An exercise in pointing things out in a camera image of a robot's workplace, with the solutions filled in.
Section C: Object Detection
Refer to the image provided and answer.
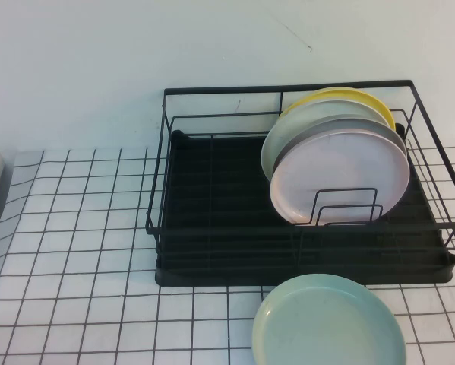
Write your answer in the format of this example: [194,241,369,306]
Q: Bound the pink plate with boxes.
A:
[269,129,411,225]

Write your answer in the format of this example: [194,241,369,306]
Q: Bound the pale green-white plate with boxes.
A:
[260,99,391,183]

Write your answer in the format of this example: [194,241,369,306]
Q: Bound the grey plate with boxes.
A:
[272,117,408,172]

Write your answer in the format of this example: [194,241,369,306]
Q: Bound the yellow plate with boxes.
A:
[278,86,397,132]

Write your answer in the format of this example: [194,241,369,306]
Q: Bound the mint green plate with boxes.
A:
[251,273,407,365]

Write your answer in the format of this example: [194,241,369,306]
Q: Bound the black plastic drip tray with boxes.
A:
[154,129,455,287]

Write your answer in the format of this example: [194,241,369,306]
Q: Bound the white black-grid tablecloth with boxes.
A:
[0,136,455,365]

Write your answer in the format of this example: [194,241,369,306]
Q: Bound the black wire dish rack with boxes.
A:
[145,78,455,267]

